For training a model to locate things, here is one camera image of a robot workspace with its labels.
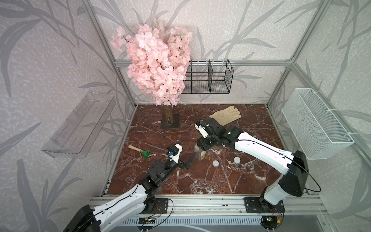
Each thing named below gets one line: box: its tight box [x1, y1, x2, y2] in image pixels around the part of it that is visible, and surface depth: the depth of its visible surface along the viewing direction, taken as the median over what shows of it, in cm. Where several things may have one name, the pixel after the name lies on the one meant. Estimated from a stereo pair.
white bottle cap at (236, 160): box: [233, 156, 242, 164], surface depth 91 cm
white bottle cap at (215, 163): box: [212, 159, 220, 168], surface depth 90 cm
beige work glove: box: [209, 105, 242, 126], surface depth 114 cm
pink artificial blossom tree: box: [110, 22, 193, 125], surface depth 66 cm
